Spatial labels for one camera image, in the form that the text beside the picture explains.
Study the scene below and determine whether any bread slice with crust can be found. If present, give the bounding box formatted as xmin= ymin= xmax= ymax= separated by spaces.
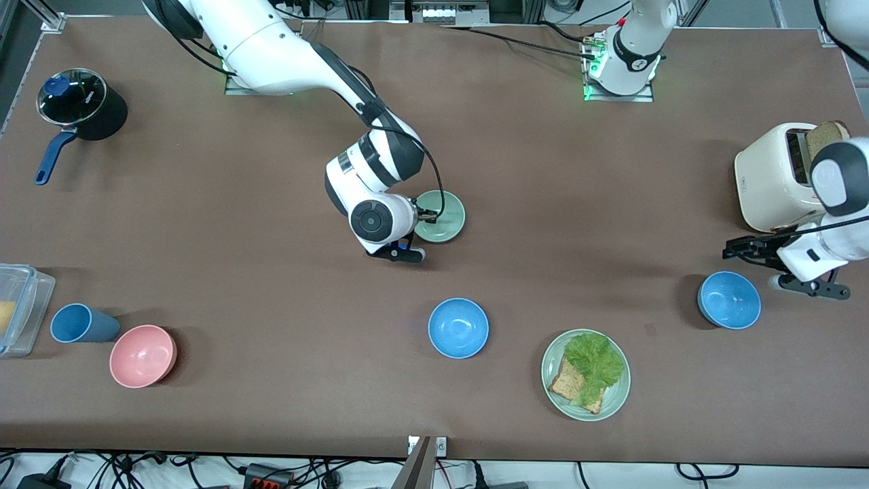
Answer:
xmin=549 ymin=355 xmax=605 ymax=415

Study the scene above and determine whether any aluminium frame profile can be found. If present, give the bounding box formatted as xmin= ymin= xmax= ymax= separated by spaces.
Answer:
xmin=19 ymin=0 xmax=67 ymax=33

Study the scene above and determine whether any blue cup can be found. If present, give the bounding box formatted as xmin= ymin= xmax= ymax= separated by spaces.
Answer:
xmin=50 ymin=303 xmax=121 ymax=344

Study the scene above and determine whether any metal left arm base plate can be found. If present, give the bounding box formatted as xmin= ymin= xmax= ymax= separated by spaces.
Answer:
xmin=583 ymin=31 xmax=656 ymax=103

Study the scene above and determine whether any black pot with blue handle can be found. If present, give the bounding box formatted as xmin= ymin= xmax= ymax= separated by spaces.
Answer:
xmin=34 ymin=71 xmax=128 ymax=185

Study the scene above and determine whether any pale green plate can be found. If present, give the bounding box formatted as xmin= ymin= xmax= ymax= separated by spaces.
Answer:
xmin=541 ymin=329 xmax=631 ymax=422

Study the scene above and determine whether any green lettuce leaf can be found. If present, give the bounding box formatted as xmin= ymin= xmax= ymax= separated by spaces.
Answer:
xmin=565 ymin=333 xmax=625 ymax=407

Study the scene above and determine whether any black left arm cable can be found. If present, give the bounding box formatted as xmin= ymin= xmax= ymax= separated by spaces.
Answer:
xmin=781 ymin=215 xmax=869 ymax=238

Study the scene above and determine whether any white toaster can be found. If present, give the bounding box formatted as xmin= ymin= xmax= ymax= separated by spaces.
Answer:
xmin=735 ymin=122 xmax=843 ymax=234

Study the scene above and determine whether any blue bowl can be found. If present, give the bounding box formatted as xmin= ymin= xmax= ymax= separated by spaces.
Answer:
xmin=428 ymin=297 xmax=489 ymax=359
xmin=697 ymin=271 xmax=762 ymax=330

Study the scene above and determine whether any dark brown bread slice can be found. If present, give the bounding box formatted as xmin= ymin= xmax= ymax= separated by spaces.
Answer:
xmin=806 ymin=120 xmax=851 ymax=179

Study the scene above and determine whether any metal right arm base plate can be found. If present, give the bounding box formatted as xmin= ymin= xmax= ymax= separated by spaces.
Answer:
xmin=224 ymin=68 xmax=299 ymax=96

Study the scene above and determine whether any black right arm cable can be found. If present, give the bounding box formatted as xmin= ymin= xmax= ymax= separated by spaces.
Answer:
xmin=367 ymin=122 xmax=447 ymax=219

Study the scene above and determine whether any pink bowl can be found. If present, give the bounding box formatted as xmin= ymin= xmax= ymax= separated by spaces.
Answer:
xmin=109 ymin=325 xmax=178 ymax=389

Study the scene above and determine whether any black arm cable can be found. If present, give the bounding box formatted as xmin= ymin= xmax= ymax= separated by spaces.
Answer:
xmin=781 ymin=215 xmax=869 ymax=238
xmin=367 ymin=122 xmax=447 ymax=219

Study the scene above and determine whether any black cable across table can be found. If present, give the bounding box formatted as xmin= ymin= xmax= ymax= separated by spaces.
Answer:
xmin=440 ymin=24 xmax=599 ymax=60

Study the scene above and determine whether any black and red device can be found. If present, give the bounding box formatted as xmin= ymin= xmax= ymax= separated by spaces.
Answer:
xmin=243 ymin=463 xmax=294 ymax=489

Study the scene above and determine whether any grey power strip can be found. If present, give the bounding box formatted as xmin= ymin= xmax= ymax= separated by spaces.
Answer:
xmin=390 ymin=0 xmax=491 ymax=26

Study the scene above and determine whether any glass lid with blue knob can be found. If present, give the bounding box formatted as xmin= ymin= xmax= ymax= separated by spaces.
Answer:
xmin=36 ymin=68 xmax=108 ymax=128

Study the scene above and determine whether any clear plastic container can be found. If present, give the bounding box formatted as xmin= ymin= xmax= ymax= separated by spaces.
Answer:
xmin=0 ymin=264 xmax=56 ymax=358

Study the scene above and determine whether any grey metal post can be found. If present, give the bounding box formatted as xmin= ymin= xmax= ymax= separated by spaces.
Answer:
xmin=392 ymin=436 xmax=435 ymax=489

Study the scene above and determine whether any black power adapter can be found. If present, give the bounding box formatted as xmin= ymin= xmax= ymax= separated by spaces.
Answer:
xmin=17 ymin=472 xmax=72 ymax=489

